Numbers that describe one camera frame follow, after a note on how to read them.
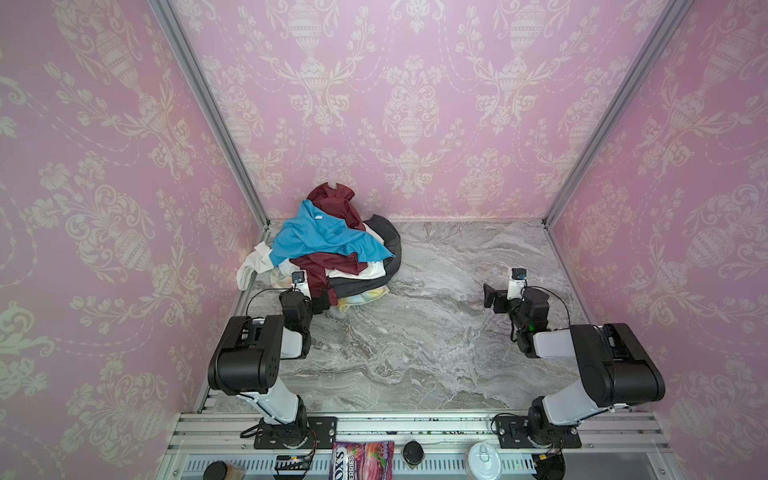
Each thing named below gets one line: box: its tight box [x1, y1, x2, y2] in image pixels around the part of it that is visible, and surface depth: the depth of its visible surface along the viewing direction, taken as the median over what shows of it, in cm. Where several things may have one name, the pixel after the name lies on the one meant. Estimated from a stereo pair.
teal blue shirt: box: [269, 199, 395, 267], surface depth 101 cm
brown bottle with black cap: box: [202, 461, 246, 480], surface depth 63 cm
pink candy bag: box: [329, 441, 395, 480], surface depth 70 cm
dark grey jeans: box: [328, 214, 402, 298], surface depth 99 cm
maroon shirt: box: [289, 183, 368, 306], surface depth 100 cm
